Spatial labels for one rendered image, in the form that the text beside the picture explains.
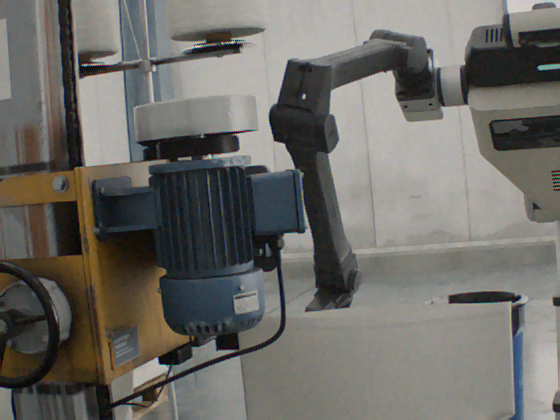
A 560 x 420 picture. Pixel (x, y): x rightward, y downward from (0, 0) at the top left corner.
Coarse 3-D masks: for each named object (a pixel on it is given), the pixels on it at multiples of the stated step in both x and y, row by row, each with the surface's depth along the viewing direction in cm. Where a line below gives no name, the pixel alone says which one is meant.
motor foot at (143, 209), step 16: (128, 176) 145; (96, 192) 135; (112, 192) 136; (128, 192) 136; (144, 192) 136; (96, 208) 135; (112, 208) 138; (128, 208) 137; (144, 208) 137; (160, 208) 136; (96, 224) 135; (112, 224) 138; (128, 224) 138; (144, 224) 137; (160, 224) 136
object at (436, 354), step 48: (240, 336) 170; (288, 336) 166; (336, 336) 161; (384, 336) 158; (432, 336) 157; (480, 336) 157; (288, 384) 167; (336, 384) 162; (384, 384) 159; (432, 384) 158; (480, 384) 158
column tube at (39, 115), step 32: (0, 0) 134; (32, 0) 132; (32, 32) 132; (32, 64) 133; (32, 96) 133; (0, 128) 135; (32, 128) 134; (64, 128) 138; (0, 160) 136; (32, 160) 134; (64, 160) 138; (0, 224) 137; (32, 224) 135; (64, 224) 137; (0, 256) 137; (32, 256) 135; (64, 384) 135; (32, 416) 138; (64, 416) 136; (96, 416) 140
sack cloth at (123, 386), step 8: (120, 376) 183; (128, 376) 182; (112, 384) 183; (120, 384) 182; (128, 384) 182; (0, 392) 190; (8, 392) 189; (112, 392) 182; (120, 392) 182; (128, 392) 182; (0, 400) 189; (8, 400) 188; (0, 408) 189; (8, 408) 187; (120, 408) 182; (128, 408) 183; (0, 416) 188; (8, 416) 186; (120, 416) 182; (128, 416) 187
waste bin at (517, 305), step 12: (432, 300) 405; (444, 300) 409; (456, 300) 411; (468, 300) 411; (480, 300) 410; (492, 300) 407; (504, 300) 402; (516, 300) 393; (528, 300) 381; (516, 312) 372; (516, 324) 372; (516, 336) 374; (516, 348) 375; (516, 360) 375; (516, 372) 375; (516, 384) 376; (516, 396) 376; (516, 408) 376
